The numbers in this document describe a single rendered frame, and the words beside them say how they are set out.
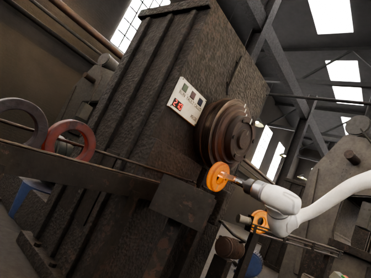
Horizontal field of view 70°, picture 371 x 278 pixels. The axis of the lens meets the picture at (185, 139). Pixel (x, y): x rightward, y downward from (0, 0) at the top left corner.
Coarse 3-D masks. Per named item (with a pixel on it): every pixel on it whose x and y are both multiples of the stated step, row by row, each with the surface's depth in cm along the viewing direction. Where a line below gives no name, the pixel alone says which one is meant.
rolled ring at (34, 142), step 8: (0, 104) 76; (8, 104) 77; (16, 104) 79; (24, 104) 80; (32, 104) 82; (0, 112) 76; (32, 112) 82; (40, 112) 84; (40, 120) 85; (40, 128) 85; (32, 136) 86; (40, 136) 86; (24, 144) 84; (32, 144) 84; (40, 144) 86
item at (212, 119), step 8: (216, 104) 158; (224, 104) 154; (232, 104) 159; (240, 104) 166; (216, 112) 153; (248, 112) 175; (208, 120) 153; (216, 120) 151; (208, 128) 151; (208, 136) 149; (208, 144) 150; (208, 152) 152; (208, 160) 158; (232, 168) 175
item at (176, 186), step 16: (160, 192) 97; (176, 192) 97; (192, 192) 96; (160, 208) 96; (176, 208) 95; (192, 208) 95; (208, 208) 95; (176, 224) 106; (192, 224) 94; (160, 240) 105; (160, 256) 104; (160, 272) 103
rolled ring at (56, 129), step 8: (64, 120) 92; (72, 120) 93; (56, 128) 89; (64, 128) 91; (72, 128) 93; (80, 128) 95; (88, 128) 97; (48, 136) 87; (56, 136) 89; (88, 136) 98; (48, 144) 88; (88, 144) 99; (88, 152) 99; (88, 160) 100
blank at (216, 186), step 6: (216, 162) 135; (222, 162) 136; (210, 168) 133; (216, 168) 131; (222, 168) 135; (228, 168) 139; (210, 174) 131; (216, 174) 132; (210, 180) 131; (222, 180) 138; (210, 186) 132; (216, 186) 135; (222, 186) 139
